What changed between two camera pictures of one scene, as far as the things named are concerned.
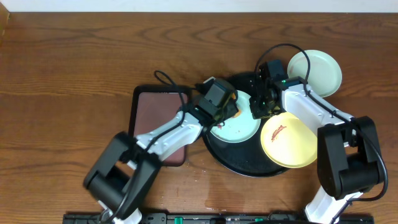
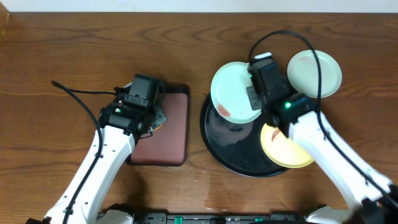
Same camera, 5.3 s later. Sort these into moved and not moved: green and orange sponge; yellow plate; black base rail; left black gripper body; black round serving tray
Moved: green and orange sponge; left black gripper body
Not moved: yellow plate; black round serving tray; black base rail
